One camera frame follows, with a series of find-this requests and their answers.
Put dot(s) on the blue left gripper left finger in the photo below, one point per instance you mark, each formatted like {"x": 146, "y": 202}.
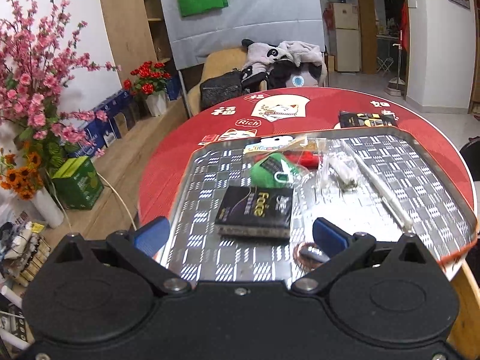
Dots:
{"x": 151, "y": 237}

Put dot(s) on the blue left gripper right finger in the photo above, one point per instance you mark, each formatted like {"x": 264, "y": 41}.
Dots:
{"x": 331, "y": 239}

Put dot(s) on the black usb stick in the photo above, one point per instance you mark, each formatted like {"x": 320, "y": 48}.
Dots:
{"x": 312, "y": 255}

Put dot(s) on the long wooden low cabinet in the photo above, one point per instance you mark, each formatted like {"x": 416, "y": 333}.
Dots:
{"x": 122, "y": 166}

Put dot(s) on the clear plastic bag item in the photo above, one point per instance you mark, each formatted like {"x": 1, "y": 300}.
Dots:
{"x": 337, "y": 166}

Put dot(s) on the white long stick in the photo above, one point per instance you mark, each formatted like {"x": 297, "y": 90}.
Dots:
{"x": 385, "y": 193}

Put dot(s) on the black box Face label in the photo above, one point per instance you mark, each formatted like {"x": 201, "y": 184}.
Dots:
{"x": 255, "y": 212}

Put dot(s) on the red packaged item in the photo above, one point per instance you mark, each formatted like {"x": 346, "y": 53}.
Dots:
{"x": 304, "y": 158}

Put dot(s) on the green cardboard box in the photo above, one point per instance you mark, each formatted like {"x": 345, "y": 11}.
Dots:
{"x": 77, "y": 184}

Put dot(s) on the round grey side table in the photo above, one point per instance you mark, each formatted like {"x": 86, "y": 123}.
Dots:
{"x": 311, "y": 109}

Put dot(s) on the orange rimmed metal tray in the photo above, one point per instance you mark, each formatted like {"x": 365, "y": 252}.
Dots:
{"x": 195, "y": 250}

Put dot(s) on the white ribbed vase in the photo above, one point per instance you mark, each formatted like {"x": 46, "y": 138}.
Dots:
{"x": 47, "y": 208}

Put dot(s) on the blue cardboard boxes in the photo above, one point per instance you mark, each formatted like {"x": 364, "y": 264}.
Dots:
{"x": 120, "y": 109}

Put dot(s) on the black yellow packet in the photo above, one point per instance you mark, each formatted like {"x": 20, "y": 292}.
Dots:
{"x": 368, "y": 120}

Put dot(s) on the orange sunflower bouquet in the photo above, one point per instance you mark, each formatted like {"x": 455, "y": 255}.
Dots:
{"x": 23, "y": 180}

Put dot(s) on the red rose bouquet white pot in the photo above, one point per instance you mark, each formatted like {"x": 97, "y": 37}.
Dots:
{"x": 149, "y": 85}

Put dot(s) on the black bag on chair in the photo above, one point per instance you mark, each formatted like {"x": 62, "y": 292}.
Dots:
{"x": 219, "y": 89}

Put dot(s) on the black round chair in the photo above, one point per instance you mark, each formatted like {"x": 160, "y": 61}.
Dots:
{"x": 470, "y": 152}

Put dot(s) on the panda plush clothing pile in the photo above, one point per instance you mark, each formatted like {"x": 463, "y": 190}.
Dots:
{"x": 289, "y": 64}

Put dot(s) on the beige armchair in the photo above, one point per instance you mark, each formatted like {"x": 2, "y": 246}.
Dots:
{"x": 237, "y": 59}

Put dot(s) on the white refrigerator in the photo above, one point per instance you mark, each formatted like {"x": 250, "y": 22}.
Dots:
{"x": 344, "y": 37}

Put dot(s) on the pink blossom artificial flowers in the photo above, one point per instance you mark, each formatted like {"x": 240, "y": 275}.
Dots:
{"x": 39, "y": 58}

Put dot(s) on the tall wooden shelf unit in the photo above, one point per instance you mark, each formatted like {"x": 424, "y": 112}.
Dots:
{"x": 137, "y": 32}

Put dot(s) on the white backdrop sheet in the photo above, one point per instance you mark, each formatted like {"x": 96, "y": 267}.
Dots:
{"x": 193, "y": 38}

